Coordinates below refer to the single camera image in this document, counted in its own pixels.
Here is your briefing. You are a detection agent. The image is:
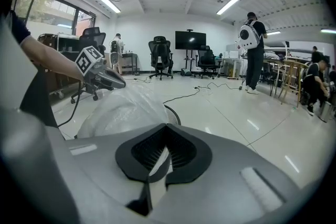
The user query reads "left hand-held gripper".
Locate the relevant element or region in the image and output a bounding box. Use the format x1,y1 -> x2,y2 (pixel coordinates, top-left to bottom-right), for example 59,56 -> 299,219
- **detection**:
75,45 -> 127,95

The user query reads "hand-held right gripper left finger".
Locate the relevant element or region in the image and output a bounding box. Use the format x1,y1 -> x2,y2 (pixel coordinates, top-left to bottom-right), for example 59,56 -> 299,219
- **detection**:
47,123 -> 170,224

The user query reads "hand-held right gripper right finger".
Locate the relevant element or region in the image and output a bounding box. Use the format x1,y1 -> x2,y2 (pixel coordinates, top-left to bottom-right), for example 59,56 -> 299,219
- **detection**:
151,123 -> 313,224

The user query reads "clear plastic bin bag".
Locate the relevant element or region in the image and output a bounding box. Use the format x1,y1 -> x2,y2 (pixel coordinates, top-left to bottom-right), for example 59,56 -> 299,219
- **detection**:
77,83 -> 173,176

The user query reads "black mesh waste bin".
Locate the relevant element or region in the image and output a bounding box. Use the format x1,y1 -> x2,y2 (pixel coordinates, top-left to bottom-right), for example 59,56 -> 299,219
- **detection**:
163,104 -> 182,127

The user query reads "person's left forearm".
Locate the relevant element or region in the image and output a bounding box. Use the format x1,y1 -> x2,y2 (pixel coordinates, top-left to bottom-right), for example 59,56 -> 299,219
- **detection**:
20,36 -> 85,82

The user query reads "small dark table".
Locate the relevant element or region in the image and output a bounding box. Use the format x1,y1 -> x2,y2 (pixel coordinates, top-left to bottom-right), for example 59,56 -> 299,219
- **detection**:
121,52 -> 139,76

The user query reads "black high-back office chair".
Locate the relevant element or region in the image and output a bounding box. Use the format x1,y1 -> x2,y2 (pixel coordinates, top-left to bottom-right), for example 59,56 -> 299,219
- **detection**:
69,26 -> 107,105

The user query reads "black mesh office chair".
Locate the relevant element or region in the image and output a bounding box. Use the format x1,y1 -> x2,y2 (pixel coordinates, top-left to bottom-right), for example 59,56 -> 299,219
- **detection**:
148,36 -> 174,81
193,45 -> 222,79

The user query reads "black television stand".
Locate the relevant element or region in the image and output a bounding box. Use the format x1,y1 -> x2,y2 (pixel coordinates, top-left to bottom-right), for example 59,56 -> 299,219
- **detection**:
183,49 -> 201,74

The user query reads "black television screen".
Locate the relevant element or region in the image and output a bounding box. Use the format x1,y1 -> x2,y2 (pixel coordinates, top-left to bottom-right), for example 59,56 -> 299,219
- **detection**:
175,30 -> 207,51

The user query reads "large window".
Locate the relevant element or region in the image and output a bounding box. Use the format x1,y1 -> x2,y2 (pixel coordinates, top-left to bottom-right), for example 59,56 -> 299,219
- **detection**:
12,0 -> 97,38

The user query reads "person's dark shirt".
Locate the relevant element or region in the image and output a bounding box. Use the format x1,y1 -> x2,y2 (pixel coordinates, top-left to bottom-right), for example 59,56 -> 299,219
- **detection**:
9,9 -> 32,45

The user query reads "white desk cabinet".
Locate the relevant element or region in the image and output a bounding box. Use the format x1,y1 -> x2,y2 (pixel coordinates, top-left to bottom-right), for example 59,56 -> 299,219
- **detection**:
222,43 -> 244,80

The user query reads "silver pedal bin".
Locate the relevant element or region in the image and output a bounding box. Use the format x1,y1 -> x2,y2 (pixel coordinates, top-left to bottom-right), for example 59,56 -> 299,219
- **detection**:
318,101 -> 335,124

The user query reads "white dome backpack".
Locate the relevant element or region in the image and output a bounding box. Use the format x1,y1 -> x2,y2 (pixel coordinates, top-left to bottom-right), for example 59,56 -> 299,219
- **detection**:
239,20 -> 264,50

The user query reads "table with hairpin legs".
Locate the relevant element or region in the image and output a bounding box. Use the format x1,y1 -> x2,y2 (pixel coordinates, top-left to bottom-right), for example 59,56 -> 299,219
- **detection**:
261,57 -> 287,97

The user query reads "wooden stool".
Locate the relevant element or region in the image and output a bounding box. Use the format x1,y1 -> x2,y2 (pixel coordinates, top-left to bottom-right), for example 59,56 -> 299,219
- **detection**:
277,59 -> 310,109

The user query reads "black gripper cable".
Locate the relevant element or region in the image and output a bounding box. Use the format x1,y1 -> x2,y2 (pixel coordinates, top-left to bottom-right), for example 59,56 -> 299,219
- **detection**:
57,80 -> 82,129

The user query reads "long black floor cable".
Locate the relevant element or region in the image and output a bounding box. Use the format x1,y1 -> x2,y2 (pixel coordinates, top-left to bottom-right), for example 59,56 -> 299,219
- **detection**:
162,82 -> 244,105

